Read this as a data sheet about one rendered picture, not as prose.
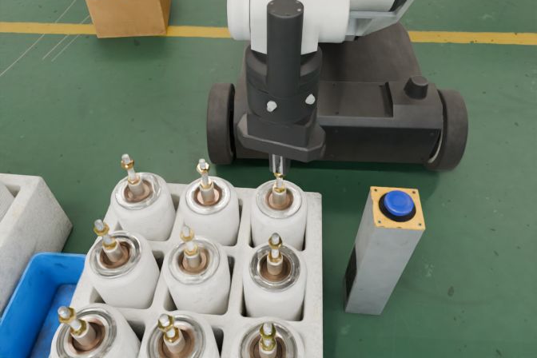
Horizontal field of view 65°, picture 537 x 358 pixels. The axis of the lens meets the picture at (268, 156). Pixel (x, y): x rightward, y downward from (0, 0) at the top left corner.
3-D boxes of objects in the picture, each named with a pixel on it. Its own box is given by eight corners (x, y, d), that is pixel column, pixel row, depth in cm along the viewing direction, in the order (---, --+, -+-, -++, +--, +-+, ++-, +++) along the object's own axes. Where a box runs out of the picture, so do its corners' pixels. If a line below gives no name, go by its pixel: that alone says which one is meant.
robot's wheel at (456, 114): (411, 129, 116) (433, 70, 101) (430, 130, 116) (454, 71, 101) (427, 187, 102) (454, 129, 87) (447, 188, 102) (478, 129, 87)
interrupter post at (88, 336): (85, 351, 54) (77, 342, 51) (74, 339, 55) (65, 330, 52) (101, 336, 55) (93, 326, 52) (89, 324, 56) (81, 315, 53)
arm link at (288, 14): (248, 49, 53) (244, -42, 44) (333, 52, 52) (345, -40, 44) (240, 110, 45) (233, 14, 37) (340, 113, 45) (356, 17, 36)
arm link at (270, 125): (332, 129, 60) (343, 59, 51) (316, 178, 54) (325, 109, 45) (249, 110, 63) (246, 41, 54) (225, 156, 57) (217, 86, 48)
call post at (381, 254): (342, 278, 87) (370, 186, 63) (376, 280, 86) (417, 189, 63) (344, 312, 82) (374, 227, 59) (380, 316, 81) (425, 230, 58)
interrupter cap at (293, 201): (283, 176, 73) (283, 173, 72) (311, 204, 69) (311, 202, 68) (247, 196, 70) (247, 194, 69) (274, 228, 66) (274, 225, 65)
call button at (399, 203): (380, 196, 62) (383, 188, 61) (407, 198, 62) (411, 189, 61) (383, 219, 60) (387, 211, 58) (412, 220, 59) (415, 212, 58)
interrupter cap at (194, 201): (228, 176, 73) (227, 173, 72) (234, 212, 68) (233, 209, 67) (184, 183, 72) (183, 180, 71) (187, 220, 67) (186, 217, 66)
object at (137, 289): (105, 303, 76) (70, 254, 62) (150, 268, 80) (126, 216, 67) (135, 343, 71) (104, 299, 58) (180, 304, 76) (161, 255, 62)
